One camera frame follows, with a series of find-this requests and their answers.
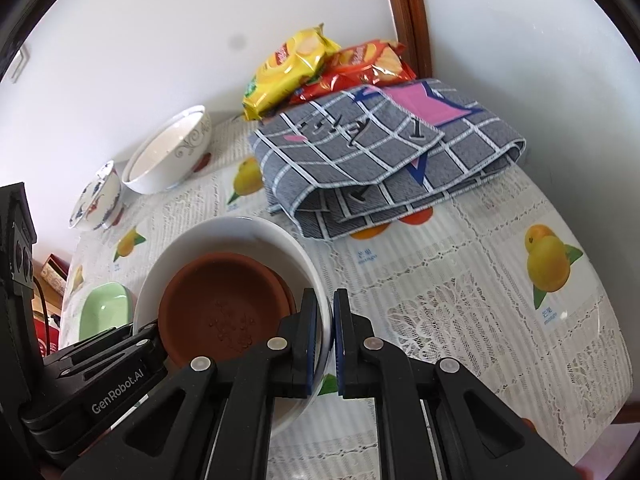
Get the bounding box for green square plate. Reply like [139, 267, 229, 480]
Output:
[79, 282, 136, 340]

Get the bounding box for brown clay dish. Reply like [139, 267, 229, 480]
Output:
[269, 268, 297, 314]
[158, 252, 290, 367]

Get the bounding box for white bowl blue trim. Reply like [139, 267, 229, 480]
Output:
[134, 216, 332, 436]

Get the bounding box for red gift bag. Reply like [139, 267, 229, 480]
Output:
[34, 312, 60, 356]

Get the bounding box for patterned red box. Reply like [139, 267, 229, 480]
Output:
[40, 254, 70, 296]

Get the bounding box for fruit print tablecloth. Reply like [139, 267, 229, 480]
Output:
[60, 118, 632, 462]

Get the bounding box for blue red patterned footed bowl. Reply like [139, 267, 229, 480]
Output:
[68, 160, 124, 232]

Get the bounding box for grey checked folded cloth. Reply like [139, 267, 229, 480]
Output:
[248, 78, 526, 240]

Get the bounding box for large white bowl grey scrolls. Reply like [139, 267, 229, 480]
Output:
[122, 105, 213, 195]

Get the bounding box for red orange chips bag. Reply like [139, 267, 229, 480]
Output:
[288, 39, 416, 105]

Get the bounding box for yellow chips bag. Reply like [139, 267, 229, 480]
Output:
[242, 24, 341, 120]

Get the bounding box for brown wooden corner trim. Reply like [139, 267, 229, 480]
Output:
[390, 0, 434, 78]

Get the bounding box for wooden board by wall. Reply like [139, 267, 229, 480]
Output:
[32, 261, 63, 316]

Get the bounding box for white wall light switch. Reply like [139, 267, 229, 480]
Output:
[8, 44, 30, 84]

